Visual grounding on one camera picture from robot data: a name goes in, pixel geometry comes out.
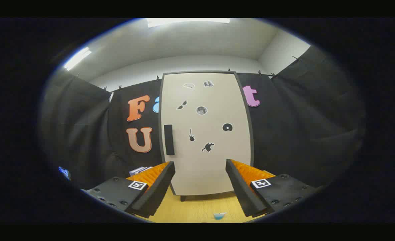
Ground grey cabinet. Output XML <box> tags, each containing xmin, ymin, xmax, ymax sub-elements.
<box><xmin>159</xmin><ymin>70</ymin><xmax>254</xmax><ymax>202</ymax></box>

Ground white books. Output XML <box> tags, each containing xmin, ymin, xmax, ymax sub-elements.
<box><xmin>130</xmin><ymin>166</ymin><xmax>153</xmax><ymax>176</ymax></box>

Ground ceiling light panel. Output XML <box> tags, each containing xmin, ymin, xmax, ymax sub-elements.
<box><xmin>64</xmin><ymin>47</ymin><xmax>92</xmax><ymax>71</ymax></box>

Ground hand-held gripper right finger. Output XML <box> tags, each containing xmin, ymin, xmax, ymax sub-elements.
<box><xmin>225</xmin><ymin>159</ymin><xmax>318</xmax><ymax>218</ymax></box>

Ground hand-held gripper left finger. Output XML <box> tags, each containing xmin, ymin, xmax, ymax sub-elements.
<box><xmin>82</xmin><ymin>161</ymin><xmax>176</xmax><ymax>219</ymax></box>

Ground black door handle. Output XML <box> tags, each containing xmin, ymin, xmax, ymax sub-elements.
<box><xmin>164</xmin><ymin>125</ymin><xmax>175</xmax><ymax>156</ymax></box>

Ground long ceiling light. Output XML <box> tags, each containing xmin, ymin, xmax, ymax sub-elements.
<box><xmin>147</xmin><ymin>18</ymin><xmax>231</xmax><ymax>28</ymax></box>

